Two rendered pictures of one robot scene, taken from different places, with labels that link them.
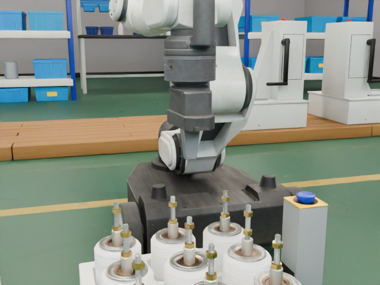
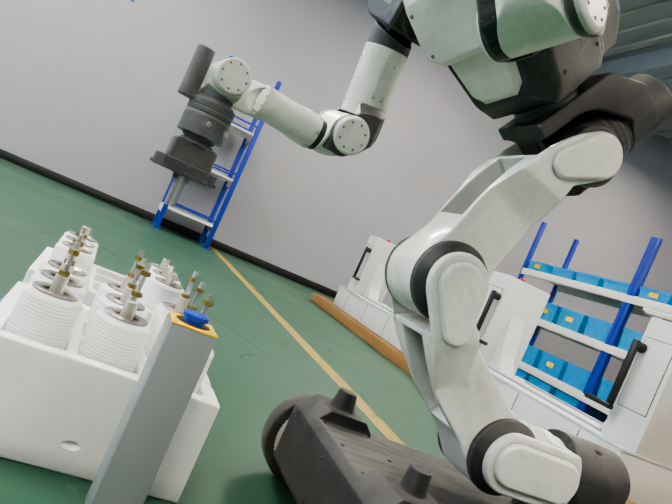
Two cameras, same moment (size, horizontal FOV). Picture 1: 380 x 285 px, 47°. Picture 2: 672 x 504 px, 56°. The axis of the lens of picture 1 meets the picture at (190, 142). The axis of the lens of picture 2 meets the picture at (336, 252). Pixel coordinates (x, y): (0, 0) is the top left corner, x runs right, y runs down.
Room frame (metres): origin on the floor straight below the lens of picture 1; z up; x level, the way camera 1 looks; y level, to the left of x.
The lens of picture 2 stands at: (1.02, -1.20, 0.49)
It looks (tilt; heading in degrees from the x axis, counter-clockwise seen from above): 0 degrees down; 87
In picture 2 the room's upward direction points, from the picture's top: 24 degrees clockwise
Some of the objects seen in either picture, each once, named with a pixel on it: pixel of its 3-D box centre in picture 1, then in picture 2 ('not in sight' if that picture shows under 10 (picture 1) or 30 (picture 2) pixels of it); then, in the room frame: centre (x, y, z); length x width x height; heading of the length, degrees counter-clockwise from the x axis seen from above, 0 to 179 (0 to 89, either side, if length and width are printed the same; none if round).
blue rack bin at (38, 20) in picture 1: (46, 21); not in sight; (5.33, 1.67, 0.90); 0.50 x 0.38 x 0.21; 16
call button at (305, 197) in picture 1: (305, 198); (194, 319); (0.92, -0.25, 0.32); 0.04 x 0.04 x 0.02
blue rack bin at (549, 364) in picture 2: not in sight; (566, 372); (4.24, 5.56, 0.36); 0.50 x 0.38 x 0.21; 16
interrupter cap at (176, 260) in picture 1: (189, 261); (125, 302); (0.76, 0.00, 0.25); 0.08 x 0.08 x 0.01
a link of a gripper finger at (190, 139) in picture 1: (191, 142); (171, 188); (0.75, 0.00, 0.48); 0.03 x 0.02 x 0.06; 111
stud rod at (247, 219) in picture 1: (247, 223); (140, 284); (0.80, -0.11, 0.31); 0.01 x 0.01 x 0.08
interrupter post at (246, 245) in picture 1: (247, 246); (129, 310); (0.80, -0.11, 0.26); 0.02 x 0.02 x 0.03
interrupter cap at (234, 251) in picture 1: (246, 252); (125, 317); (0.80, -0.11, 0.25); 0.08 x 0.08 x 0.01
